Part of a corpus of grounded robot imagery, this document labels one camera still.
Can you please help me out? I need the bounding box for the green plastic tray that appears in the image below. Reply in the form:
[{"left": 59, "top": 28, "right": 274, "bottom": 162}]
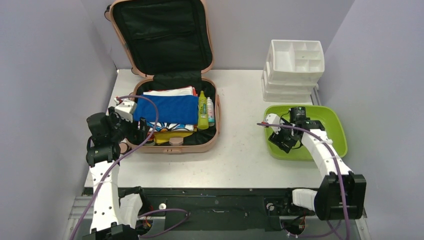
[{"left": 263, "top": 104, "right": 348, "bottom": 162}]

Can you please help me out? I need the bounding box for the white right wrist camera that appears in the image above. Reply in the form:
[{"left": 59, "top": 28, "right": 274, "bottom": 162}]
[{"left": 264, "top": 113, "right": 282, "bottom": 134}]

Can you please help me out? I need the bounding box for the white drawer organizer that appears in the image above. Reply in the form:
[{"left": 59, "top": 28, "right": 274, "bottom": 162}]
[{"left": 261, "top": 39, "right": 325, "bottom": 103}]

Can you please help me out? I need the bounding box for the pink octagonal lid jar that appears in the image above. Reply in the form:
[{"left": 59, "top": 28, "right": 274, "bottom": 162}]
[{"left": 168, "top": 136, "right": 184, "bottom": 146}]

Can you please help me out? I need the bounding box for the yellow packet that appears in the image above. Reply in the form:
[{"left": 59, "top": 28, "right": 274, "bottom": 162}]
[{"left": 154, "top": 131, "right": 193, "bottom": 145}]

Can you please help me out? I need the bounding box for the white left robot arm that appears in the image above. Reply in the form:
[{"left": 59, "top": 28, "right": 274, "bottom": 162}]
[{"left": 82, "top": 107, "right": 149, "bottom": 240}]

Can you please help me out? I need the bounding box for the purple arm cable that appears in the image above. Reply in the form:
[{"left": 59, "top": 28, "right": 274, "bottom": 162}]
[
  {"left": 256, "top": 121, "right": 352, "bottom": 240},
  {"left": 68, "top": 95, "right": 190, "bottom": 240}
]

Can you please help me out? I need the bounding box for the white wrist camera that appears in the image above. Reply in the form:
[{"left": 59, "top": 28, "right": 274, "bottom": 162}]
[
  {"left": 114, "top": 98, "right": 137, "bottom": 123},
  {"left": 264, "top": 113, "right": 282, "bottom": 134}
]

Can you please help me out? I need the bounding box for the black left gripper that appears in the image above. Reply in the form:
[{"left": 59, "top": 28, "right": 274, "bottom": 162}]
[{"left": 109, "top": 107, "right": 150, "bottom": 143}]

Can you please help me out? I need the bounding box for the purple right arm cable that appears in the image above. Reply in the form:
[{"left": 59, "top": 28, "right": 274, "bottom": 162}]
[{"left": 256, "top": 121, "right": 352, "bottom": 240}]

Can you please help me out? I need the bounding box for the small round gold-rim jar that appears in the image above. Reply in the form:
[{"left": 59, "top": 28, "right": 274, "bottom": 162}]
[{"left": 144, "top": 138, "right": 156, "bottom": 146}]

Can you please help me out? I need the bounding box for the small white pink bottle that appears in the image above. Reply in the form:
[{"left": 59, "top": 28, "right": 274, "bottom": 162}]
[{"left": 206, "top": 97, "right": 216, "bottom": 127}]

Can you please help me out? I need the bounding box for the pink hard-shell suitcase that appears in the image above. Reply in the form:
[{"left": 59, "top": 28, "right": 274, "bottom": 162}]
[{"left": 104, "top": 0, "right": 222, "bottom": 155}]

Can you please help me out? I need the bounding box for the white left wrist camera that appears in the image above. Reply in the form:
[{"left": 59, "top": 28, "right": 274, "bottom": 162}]
[{"left": 114, "top": 98, "right": 137, "bottom": 123}]

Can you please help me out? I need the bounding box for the yellow-green spray bottle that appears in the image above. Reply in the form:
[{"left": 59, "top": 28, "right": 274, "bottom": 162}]
[{"left": 197, "top": 90, "right": 209, "bottom": 130}]

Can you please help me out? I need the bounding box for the blue cloth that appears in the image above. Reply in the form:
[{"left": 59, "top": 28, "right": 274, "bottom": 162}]
[{"left": 133, "top": 95, "right": 199, "bottom": 125}]

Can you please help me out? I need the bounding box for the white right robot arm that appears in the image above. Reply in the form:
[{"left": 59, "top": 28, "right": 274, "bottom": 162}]
[{"left": 261, "top": 106, "right": 367, "bottom": 221}]

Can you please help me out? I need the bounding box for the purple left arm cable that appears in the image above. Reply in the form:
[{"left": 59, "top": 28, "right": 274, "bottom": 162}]
[{"left": 68, "top": 95, "right": 190, "bottom": 240}]

